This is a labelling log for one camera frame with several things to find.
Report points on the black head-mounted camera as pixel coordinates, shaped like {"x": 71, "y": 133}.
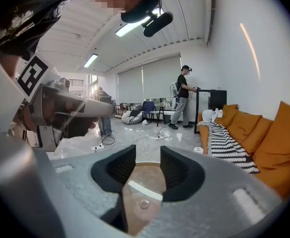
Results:
{"x": 157, "y": 25}

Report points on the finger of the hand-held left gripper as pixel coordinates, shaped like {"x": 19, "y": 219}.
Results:
{"x": 97, "y": 108}

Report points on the grey bean bag with clothes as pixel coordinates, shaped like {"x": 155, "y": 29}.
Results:
{"x": 131, "y": 116}

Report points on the orange sofa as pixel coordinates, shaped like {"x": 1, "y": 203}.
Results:
{"x": 279, "y": 157}

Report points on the blue chair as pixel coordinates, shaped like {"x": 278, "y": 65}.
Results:
{"x": 148, "y": 108}

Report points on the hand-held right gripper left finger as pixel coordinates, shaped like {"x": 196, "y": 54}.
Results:
{"x": 85, "y": 182}

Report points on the black white striped blanket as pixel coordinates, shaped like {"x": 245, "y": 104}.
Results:
{"x": 227, "y": 145}

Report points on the large orange cushion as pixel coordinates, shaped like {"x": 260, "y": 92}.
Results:
{"x": 281, "y": 137}

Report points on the white cloth bundle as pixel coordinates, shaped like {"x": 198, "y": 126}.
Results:
{"x": 210, "y": 115}

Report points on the round glass side table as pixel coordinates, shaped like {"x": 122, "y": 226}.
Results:
{"x": 145, "y": 180}

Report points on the white power strip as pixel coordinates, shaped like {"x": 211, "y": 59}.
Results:
{"x": 163, "y": 136}
{"x": 97, "y": 147}

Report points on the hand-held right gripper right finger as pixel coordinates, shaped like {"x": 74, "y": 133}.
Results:
{"x": 209, "y": 202}

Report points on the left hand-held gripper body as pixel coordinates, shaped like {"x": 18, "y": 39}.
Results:
{"x": 35, "y": 76}

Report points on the white table black legs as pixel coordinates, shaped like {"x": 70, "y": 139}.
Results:
{"x": 167, "y": 112}

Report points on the person's left hand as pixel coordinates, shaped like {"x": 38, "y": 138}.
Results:
{"x": 80, "y": 128}

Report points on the grey roller blind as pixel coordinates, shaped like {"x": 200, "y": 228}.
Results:
{"x": 130, "y": 85}
{"x": 162, "y": 78}

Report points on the person's black clothed body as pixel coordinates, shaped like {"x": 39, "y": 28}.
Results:
{"x": 35, "y": 4}

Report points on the person's left forearm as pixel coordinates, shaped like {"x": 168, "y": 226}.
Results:
{"x": 8, "y": 66}

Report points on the ceiling light panel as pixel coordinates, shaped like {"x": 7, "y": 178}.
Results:
{"x": 127, "y": 28}
{"x": 90, "y": 61}

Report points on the crumpled white paper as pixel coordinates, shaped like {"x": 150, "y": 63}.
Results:
{"x": 144, "y": 122}

